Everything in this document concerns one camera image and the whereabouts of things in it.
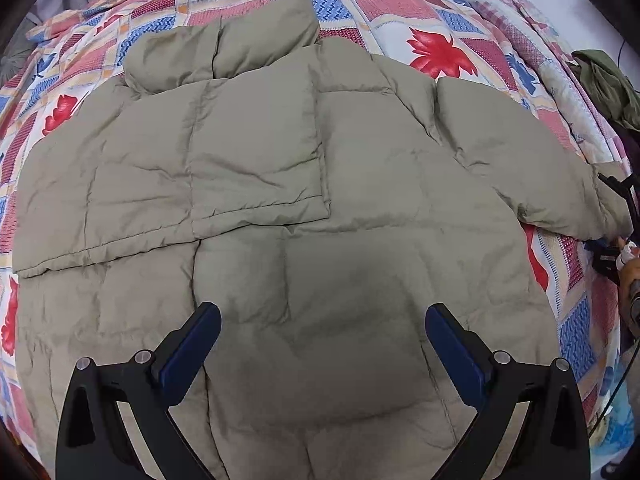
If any olive green garment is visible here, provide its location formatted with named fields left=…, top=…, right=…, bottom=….
left=572, top=50, right=639, bottom=132

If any patchwork leaf pattern quilt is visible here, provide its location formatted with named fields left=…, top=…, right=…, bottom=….
left=0, top=0, right=626, bottom=461

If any khaki puffer jacket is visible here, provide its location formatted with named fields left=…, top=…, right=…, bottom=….
left=13, top=0, right=630, bottom=479

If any grey round pleated cushion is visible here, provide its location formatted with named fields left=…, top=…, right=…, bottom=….
left=0, top=12, right=41, bottom=84

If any person's right hand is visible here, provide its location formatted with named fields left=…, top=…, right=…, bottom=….
left=618, top=247, right=640, bottom=338

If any pink plaid folded blanket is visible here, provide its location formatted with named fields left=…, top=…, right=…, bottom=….
left=465, top=0, right=628, bottom=165

